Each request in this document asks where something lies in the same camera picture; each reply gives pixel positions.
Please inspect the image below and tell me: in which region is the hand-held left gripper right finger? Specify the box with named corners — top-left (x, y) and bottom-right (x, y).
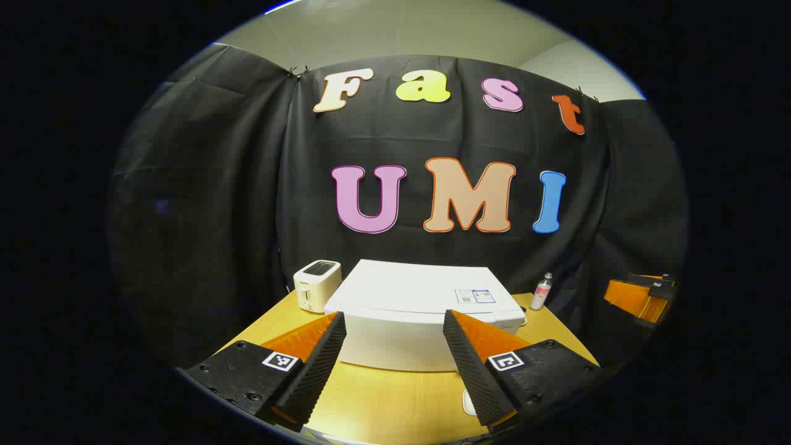
top-left (442, 309), bottom-right (603, 434)

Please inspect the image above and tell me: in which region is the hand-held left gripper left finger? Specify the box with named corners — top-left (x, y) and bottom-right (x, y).
top-left (184, 311), bottom-right (347, 432)

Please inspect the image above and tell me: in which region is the white microwave oven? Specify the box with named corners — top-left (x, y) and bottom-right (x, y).
top-left (323, 259), bottom-right (527, 373)

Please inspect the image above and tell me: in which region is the white toaster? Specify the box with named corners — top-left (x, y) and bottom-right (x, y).
top-left (293, 260), bottom-right (342, 313)

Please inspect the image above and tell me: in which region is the small clear bottle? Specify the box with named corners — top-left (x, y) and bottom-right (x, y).
top-left (530, 273), bottom-right (554, 311)

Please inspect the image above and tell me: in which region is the black backdrop cloth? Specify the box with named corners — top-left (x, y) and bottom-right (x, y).
top-left (108, 42), bottom-right (690, 371)

